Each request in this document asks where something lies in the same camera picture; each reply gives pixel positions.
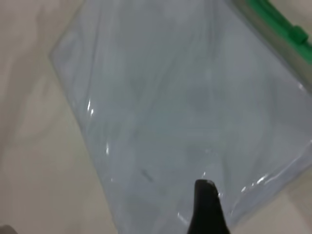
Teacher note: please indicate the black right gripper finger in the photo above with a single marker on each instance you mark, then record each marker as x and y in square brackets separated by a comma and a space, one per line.
[207, 209]

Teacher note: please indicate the white paper stack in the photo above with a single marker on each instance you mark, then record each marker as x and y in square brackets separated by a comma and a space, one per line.
[158, 97]

